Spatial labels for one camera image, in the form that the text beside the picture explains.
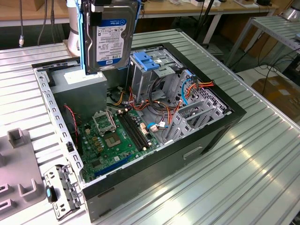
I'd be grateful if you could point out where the hard disk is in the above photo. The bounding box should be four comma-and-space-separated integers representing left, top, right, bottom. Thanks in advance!
78, 0, 141, 76

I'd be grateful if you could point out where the grey metal disk bay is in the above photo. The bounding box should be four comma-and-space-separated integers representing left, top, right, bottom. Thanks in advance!
163, 99, 223, 145

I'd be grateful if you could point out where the blue plastic drive latch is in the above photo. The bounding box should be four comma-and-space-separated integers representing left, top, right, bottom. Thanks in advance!
133, 52, 160, 72

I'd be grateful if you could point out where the long wooden desk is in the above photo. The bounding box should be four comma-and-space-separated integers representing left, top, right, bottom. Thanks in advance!
0, 0, 279, 28

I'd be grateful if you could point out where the grey metal drive cage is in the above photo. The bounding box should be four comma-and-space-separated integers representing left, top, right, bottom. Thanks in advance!
127, 49, 182, 101

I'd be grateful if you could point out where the grey power supply unit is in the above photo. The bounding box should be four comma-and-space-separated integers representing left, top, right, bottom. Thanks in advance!
49, 63, 108, 122

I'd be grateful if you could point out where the black slanted pole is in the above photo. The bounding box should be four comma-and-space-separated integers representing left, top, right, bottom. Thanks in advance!
194, 0, 218, 45

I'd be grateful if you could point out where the metal socket cover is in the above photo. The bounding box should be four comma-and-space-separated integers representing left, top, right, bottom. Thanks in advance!
92, 110, 117, 136

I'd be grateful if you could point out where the black RAM slot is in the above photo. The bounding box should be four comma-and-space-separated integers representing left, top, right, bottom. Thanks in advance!
120, 113, 145, 151
118, 114, 142, 152
126, 111, 150, 148
123, 112, 148, 150

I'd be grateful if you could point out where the CPU socket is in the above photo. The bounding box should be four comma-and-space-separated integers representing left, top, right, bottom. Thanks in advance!
103, 132, 122, 150

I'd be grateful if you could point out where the green motherboard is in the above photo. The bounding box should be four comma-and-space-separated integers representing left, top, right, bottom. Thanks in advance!
78, 107, 162, 183

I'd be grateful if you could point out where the blue expansion slot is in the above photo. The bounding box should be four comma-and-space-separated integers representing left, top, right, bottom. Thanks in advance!
95, 154, 132, 178

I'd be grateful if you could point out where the grey parts rack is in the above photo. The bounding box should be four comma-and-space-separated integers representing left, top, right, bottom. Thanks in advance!
0, 127, 46, 215

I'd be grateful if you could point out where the black open PC case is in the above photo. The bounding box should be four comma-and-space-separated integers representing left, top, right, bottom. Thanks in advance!
31, 42, 247, 223

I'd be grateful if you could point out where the large cardboard box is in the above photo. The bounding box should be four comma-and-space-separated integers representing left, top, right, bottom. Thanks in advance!
252, 75, 300, 122

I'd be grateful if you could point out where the brown square base plate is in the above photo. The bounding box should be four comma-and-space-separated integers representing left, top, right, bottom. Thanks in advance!
62, 39, 80, 58

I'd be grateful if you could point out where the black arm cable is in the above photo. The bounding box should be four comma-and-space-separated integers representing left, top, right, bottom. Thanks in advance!
18, 0, 57, 48

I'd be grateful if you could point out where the yellow orange wire bundle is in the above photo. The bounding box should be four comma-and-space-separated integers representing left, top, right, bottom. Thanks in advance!
112, 90, 125, 106

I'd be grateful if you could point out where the red orange wire bundle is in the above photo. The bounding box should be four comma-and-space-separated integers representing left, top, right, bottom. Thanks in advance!
128, 86, 186, 127

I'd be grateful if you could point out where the red black twisted wire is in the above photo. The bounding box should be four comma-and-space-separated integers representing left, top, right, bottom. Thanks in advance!
64, 105, 80, 150

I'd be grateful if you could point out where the long blue data wire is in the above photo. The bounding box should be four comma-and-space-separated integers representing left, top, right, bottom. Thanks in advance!
181, 69, 196, 106

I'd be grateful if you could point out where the hinged metal bracket plate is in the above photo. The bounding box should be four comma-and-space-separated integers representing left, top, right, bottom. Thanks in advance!
44, 164, 84, 221

